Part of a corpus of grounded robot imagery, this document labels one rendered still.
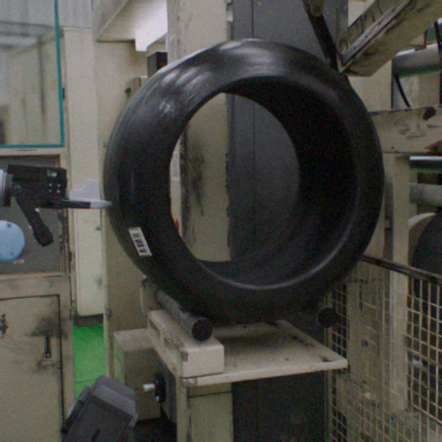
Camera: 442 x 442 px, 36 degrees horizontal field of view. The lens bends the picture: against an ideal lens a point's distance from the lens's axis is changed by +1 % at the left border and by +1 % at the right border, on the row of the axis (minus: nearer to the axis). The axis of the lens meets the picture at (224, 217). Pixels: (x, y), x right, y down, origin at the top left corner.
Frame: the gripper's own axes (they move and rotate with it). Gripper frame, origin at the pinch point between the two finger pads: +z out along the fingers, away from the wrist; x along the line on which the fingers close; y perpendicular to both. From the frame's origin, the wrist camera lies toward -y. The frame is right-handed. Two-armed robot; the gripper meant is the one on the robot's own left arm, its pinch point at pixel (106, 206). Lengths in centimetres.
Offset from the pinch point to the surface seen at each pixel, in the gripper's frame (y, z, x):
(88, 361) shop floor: -114, 34, 258
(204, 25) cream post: 44, 24, 26
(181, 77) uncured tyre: 27.0, 11.2, -10.1
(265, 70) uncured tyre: 30.2, 27.6, -12.3
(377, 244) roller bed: -7, 76, 18
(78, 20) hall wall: 205, 72, 947
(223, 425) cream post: -58, 39, 25
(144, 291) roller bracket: -22.2, 14.3, 22.7
